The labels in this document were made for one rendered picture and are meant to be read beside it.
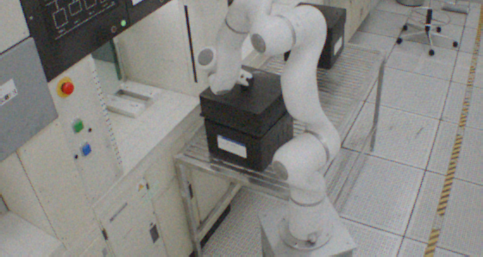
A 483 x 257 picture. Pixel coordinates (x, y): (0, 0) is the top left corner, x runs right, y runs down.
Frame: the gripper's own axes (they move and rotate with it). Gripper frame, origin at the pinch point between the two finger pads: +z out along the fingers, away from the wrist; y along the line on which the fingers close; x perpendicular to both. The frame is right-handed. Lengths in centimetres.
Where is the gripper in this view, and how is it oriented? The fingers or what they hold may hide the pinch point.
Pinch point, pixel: (246, 82)
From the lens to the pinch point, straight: 183.8
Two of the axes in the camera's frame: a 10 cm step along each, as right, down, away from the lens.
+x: -3.5, 9.4, -0.3
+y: -8.2, -2.9, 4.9
